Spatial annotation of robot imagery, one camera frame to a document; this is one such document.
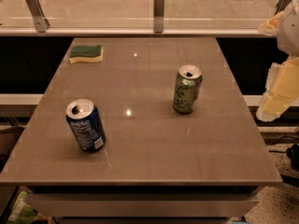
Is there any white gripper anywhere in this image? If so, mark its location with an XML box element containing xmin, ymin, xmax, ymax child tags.
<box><xmin>256</xmin><ymin>0</ymin><xmax>299</xmax><ymax>122</ymax></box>

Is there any green soda can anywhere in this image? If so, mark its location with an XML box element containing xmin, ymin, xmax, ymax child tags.
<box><xmin>173</xmin><ymin>64</ymin><xmax>203</xmax><ymax>114</ymax></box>

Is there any green and yellow sponge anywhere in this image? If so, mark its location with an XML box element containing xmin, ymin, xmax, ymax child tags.
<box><xmin>69</xmin><ymin>45</ymin><xmax>103</xmax><ymax>63</ymax></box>

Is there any blue soda can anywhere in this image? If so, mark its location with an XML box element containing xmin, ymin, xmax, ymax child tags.
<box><xmin>66</xmin><ymin>99</ymin><xmax>106</xmax><ymax>152</ymax></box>

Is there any glass barrier panel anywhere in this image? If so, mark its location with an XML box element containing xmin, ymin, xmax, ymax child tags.
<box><xmin>0</xmin><ymin>0</ymin><xmax>280</xmax><ymax>30</ymax></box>

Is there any white table drawer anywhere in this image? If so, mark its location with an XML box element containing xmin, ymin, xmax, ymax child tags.
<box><xmin>26</xmin><ymin>193</ymin><xmax>259</xmax><ymax>217</ymax></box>

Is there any green package under table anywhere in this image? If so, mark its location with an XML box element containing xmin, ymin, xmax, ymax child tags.
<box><xmin>6</xmin><ymin>191</ymin><xmax>37</xmax><ymax>224</ymax></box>

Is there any right metal bracket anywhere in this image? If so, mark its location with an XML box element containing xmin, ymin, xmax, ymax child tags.
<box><xmin>274</xmin><ymin>0</ymin><xmax>299</xmax><ymax>17</ymax></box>

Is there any metal bracket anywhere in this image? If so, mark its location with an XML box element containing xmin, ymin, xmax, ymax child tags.
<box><xmin>153</xmin><ymin>0</ymin><xmax>164</xmax><ymax>33</ymax></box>
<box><xmin>274</xmin><ymin>0</ymin><xmax>299</xmax><ymax>17</ymax></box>
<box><xmin>25</xmin><ymin>0</ymin><xmax>50</xmax><ymax>33</ymax></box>

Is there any black cable on floor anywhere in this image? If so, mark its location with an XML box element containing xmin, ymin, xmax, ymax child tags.
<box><xmin>268</xmin><ymin>135</ymin><xmax>299</xmax><ymax>173</ymax></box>

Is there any middle metal bracket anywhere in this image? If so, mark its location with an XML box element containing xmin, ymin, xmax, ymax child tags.
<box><xmin>153</xmin><ymin>0</ymin><xmax>164</xmax><ymax>33</ymax></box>

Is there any left metal bracket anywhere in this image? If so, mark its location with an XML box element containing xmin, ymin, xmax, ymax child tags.
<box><xmin>25</xmin><ymin>0</ymin><xmax>50</xmax><ymax>33</ymax></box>

